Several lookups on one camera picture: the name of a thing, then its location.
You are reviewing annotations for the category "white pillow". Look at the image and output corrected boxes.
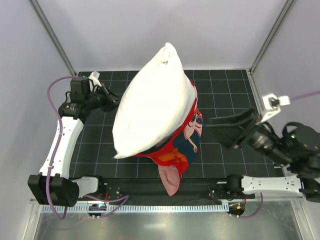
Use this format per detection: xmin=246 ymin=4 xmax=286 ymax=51
xmin=112 ymin=42 xmax=196 ymax=159

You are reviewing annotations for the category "red cartoon print pillowcase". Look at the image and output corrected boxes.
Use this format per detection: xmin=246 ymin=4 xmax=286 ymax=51
xmin=136 ymin=97 xmax=203 ymax=196

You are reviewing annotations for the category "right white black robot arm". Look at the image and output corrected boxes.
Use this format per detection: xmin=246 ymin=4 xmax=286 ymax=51
xmin=208 ymin=108 xmax=320 ymax=203

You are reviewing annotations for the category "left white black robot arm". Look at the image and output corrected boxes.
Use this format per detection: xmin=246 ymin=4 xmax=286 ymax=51
xmin=27 ymin=71 xmax=120 ymax=207

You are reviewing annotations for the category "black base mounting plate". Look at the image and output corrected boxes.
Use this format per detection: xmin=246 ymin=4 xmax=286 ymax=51
xmin=89 ymin=178 xmax=255 ymax=206

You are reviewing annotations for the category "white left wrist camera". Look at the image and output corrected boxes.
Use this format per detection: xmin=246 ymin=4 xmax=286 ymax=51
xmin=88 ymin=71 xmax=102 ymax=89

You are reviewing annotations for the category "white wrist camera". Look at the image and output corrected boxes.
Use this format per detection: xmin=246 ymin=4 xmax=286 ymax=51
xmin=88 ymin=71 xmax=102 ymax=89
xmin=260 ymin=93 xmax=291 ymax=123

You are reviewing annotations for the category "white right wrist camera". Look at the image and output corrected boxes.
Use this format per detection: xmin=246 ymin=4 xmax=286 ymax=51
xmin=260 ymin=93 xmax=291 ymax=123

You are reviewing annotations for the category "left aluminium frame post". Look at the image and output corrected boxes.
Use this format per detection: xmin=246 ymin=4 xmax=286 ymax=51
xmin=28 ymin=0 xmax=77 ymax=76

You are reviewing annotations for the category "aluminium frame post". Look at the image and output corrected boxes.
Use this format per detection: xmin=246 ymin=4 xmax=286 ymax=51
xmin=28 ymin=0 xmax=77 ymax=76
xmin=249 ymin=0 xmax=296 ymax=75

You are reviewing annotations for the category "white slotted cable duct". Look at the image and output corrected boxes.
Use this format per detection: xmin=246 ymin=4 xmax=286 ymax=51
xmin=41 ymin=203 xmax=230 ymax=213

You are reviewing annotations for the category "right aluminium frame post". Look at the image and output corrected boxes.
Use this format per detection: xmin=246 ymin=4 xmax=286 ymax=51
xmin=249 ymin=0 xmax=296 ymax=75

